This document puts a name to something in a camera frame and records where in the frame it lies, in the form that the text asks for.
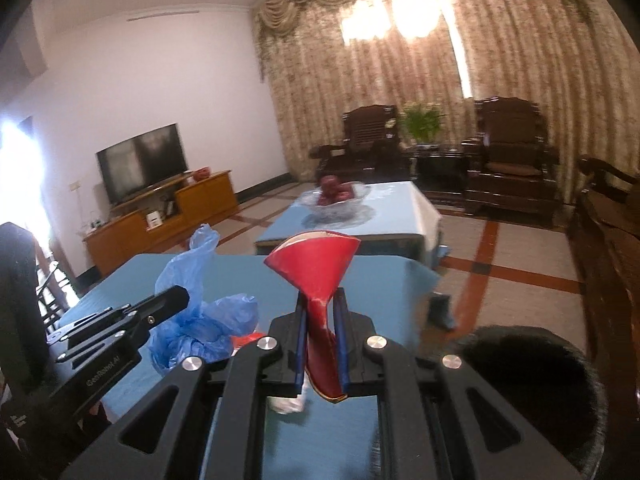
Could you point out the red ornament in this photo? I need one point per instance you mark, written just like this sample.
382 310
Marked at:
201 174

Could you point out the dark wooden sofa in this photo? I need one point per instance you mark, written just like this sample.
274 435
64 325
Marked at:
610 260

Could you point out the green potted plant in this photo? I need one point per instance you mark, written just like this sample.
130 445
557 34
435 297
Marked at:
420 122

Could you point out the glass fruit bowl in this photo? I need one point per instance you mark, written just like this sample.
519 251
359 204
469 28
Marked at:
332 210

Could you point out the flat screen television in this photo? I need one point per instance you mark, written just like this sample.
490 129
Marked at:
142 162

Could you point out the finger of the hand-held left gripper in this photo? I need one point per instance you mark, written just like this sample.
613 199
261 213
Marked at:
110 345
165 305

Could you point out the red plastic bag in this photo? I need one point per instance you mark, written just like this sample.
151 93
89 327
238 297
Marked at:
247 341

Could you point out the red apples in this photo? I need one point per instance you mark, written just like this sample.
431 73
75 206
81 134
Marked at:
332 191

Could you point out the coffee table with blue cloth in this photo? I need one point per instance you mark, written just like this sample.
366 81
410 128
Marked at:
395 210

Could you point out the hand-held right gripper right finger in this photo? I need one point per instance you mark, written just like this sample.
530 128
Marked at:
341 350

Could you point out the black trash bin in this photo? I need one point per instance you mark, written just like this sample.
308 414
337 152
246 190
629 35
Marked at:
525 385

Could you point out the dark wooden dining chair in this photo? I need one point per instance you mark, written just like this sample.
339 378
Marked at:
52 290

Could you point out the blue plastic bag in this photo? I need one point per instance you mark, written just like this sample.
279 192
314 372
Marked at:
200 325

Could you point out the wooden television cabinet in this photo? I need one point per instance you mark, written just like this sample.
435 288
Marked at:
205 200

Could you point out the beige patterned curtain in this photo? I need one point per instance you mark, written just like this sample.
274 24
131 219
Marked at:
525 50

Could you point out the large blue tablecloth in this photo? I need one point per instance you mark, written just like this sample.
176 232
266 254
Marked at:
380 285

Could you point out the dark wooden side table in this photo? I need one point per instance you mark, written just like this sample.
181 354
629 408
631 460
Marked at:
435 165

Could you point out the dark wooden armchair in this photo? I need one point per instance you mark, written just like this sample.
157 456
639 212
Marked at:
367 135
510 160

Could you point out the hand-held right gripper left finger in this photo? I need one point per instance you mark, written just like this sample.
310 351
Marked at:
301 350

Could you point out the white crumpled tissue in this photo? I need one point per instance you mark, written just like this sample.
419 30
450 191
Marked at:
287 405

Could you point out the small white box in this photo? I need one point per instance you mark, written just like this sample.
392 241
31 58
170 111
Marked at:
154 219

